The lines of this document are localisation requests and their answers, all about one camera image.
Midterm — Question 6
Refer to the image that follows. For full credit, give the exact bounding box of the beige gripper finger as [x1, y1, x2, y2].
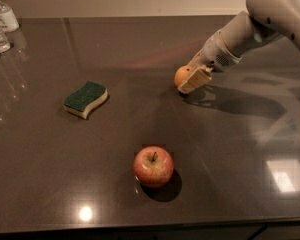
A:
[177, 66, 212, 94]
[188, 51, 203, 68]

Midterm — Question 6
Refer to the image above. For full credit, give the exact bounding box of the orange fruit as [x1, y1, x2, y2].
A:
[174, 65, 192, 87]

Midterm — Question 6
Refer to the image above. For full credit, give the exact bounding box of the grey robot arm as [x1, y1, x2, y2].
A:
[177, 0, 300, 94]

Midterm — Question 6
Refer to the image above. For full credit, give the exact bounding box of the red apple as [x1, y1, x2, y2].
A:
[133, 146, 174, 189]

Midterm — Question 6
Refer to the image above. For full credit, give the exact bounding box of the green and yellow sponge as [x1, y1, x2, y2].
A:
[63, 81, 108, 119]

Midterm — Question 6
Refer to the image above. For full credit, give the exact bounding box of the white sanitizer pump bottle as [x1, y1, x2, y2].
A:
[0, 0, 19, 33]

